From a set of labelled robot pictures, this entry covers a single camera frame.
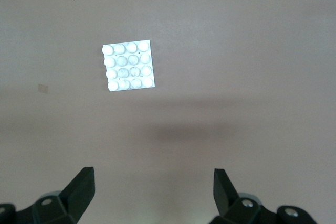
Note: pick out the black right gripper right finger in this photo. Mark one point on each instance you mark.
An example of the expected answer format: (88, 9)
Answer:
(225, 195)

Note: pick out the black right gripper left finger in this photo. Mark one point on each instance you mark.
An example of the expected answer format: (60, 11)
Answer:
(78, 195)

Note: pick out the white studded base plate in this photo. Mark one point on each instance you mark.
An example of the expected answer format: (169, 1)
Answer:
(128, 66)

